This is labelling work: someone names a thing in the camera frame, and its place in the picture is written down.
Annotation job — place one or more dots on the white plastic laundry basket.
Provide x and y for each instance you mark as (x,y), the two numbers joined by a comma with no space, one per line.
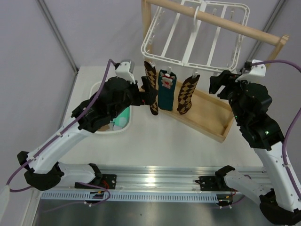
(107,129)

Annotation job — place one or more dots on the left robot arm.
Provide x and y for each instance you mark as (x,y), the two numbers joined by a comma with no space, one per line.
(43,167)

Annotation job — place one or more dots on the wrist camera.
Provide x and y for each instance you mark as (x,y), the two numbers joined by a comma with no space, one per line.
(254,71)
(124,69)

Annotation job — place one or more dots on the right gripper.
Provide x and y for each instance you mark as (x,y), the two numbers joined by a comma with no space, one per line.
(225,76)

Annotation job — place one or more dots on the christmas pattern sock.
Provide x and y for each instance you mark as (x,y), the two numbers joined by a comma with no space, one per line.
(166,87)

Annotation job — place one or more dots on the white slotted cable duct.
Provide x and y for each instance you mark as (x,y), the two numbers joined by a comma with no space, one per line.
(130,196)

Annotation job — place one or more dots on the mint green sock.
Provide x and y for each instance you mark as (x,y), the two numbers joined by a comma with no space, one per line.
(122,120)

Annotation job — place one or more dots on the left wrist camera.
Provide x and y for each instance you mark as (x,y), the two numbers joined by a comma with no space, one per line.
(124,69)

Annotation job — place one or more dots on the wooden hanger rack stand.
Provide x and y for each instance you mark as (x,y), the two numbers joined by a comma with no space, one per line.
(208,114)

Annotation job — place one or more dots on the white plastic clip hanger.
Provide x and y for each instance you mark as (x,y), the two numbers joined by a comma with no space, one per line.
(172,38)

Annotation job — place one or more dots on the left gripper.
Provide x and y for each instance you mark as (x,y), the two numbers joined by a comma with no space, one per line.
(146,97)

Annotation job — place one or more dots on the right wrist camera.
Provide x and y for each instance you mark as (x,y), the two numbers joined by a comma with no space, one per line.
(254,71)

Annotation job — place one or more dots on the brown checkered sock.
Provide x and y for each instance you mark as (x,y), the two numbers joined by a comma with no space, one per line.
(151,73)
(185,94)

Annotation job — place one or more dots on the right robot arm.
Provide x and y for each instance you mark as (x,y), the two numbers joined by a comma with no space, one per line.
(281,204)

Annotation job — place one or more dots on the aluminium mounting rail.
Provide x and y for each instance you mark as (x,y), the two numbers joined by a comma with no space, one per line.
(157,179)

